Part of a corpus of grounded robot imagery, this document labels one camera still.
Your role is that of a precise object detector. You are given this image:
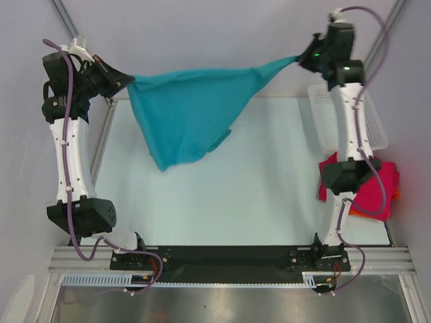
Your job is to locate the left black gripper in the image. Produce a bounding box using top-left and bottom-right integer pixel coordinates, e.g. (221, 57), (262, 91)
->
(74, 55), (136, 99)

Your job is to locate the teal t shirt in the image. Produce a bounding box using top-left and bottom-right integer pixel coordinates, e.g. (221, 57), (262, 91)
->
(127, 56), (297, 172)

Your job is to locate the white plastic perforated basket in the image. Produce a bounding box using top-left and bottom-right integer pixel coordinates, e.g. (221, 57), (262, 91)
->
(308, 83), (389, 156)

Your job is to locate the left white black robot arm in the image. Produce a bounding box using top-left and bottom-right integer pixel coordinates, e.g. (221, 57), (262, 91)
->
(42, 50), (149, 269)

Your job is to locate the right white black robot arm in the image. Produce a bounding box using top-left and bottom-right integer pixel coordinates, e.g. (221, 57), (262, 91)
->
(297, 20), (382, 271)

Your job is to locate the folded red t shirt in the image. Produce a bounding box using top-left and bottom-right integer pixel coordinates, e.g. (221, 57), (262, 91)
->
(318, 153), (399, 224)

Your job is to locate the folded orange t shirt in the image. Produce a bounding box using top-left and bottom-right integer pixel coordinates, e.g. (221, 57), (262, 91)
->
(349, 188), (400, 221)

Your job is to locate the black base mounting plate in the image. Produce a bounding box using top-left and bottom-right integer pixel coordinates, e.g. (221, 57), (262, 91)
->
(110, 246), (351, 281)

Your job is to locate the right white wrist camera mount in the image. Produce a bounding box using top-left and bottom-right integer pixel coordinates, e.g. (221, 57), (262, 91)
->
(329, 9), (347, 23)

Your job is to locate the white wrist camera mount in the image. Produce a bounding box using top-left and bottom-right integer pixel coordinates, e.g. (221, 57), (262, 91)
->
(60, 35), (95, 63)
(329, 9), (347, 23)

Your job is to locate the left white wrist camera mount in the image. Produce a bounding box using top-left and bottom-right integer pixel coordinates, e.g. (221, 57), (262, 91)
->
(60, 35), (95, 63)

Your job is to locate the left aluminium corner post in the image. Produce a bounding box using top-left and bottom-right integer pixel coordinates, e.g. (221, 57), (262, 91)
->
(48, 0), (84, 40)

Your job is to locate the aluminium corner post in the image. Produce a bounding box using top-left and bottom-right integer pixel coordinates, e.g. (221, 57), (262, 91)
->
(48, 0), (84, 40)
(366, 0), (409, 65)

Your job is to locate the right aluminium corner post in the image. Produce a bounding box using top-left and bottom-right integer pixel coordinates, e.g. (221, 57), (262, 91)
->
(366, 0), (409, 65)

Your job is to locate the white slotted cable duct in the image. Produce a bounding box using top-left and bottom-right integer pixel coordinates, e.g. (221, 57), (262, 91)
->
(62, 273), (335, 289)

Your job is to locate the aluminium frame rail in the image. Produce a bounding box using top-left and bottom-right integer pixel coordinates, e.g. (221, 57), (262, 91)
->
(48, 246), (416, 275)

